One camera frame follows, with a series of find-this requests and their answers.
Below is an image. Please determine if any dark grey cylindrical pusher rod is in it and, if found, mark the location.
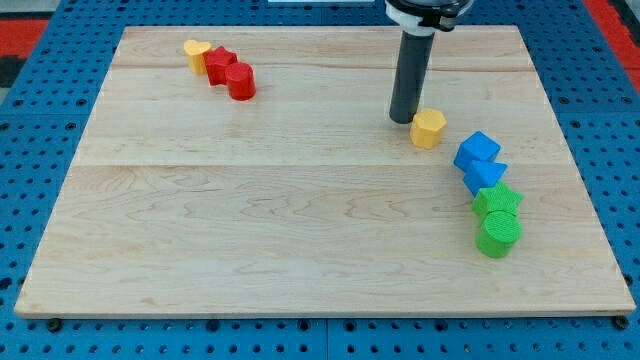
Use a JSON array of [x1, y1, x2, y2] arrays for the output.
[[389, 32, 435, 124]]

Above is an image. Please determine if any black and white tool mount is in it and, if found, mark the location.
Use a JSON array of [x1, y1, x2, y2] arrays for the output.
[[385, 0, 473, 36]]

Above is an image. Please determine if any yellow hexagon block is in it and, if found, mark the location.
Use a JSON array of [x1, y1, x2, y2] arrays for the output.
[[409, 108, 447, 149]]

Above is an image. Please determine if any blue cube block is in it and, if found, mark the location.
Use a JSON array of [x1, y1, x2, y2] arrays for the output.
[[453, 131, 501, 172]]

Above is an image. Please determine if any blue triangle block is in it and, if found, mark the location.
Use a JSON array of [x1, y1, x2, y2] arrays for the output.
[[463, 160, 508, 195]]

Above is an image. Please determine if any green star block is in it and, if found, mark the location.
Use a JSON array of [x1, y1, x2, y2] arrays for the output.
[[471, 181, 524, 219]]

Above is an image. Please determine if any red cylinder block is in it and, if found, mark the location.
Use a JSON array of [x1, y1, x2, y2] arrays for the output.
[[225, 62, 256, 101]]

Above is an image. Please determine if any green cylinder block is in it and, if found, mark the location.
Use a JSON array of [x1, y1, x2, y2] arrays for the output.
[[476, 211, 522, 258]]

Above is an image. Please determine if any red star block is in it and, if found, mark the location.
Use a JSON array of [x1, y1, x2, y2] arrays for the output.
[[203, 46, 238, 86]]

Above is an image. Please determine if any yellow heart block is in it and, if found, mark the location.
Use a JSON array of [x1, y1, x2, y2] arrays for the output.
[[183, 39, 212, 75]]

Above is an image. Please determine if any wooden board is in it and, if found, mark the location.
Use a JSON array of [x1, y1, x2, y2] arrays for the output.
[[15, 26, 636, 319]]

